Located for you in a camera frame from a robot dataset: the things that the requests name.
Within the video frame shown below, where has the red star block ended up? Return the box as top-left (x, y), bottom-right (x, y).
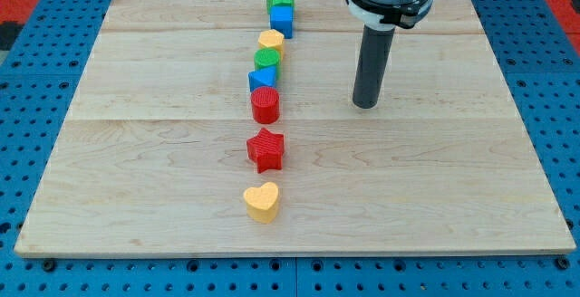
top-left (246, 128), bottom-right (285, 173)

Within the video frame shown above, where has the yellow heart block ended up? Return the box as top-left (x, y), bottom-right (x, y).
top-left (243, 182), bottom-right (280, 224)

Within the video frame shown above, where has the red cylinder block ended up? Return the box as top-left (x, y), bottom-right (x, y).
top-left (250, 86), bottom-right (280, 124)

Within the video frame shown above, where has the blue triangle block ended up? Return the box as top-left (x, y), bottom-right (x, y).
top-left (247, 66), bottom-right (277, 92)

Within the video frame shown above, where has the green cylinder block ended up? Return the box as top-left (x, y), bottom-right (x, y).
top-left (254, 48), bottom-right (282, 78)

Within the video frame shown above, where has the yellow hexagon block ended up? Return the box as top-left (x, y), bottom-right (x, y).
top-left (257, 29), bottom-right (285, 59)

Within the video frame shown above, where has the blue cube block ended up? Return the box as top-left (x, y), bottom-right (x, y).
top-left (270, 6), bottom-right (294, 39)

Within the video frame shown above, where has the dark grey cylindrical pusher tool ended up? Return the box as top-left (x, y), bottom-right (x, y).
top-left (352, 26), bottom-right (394, 109)

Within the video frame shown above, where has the light wooden board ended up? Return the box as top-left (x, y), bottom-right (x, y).
top-left (14, 0), bottom-right (575, 259)

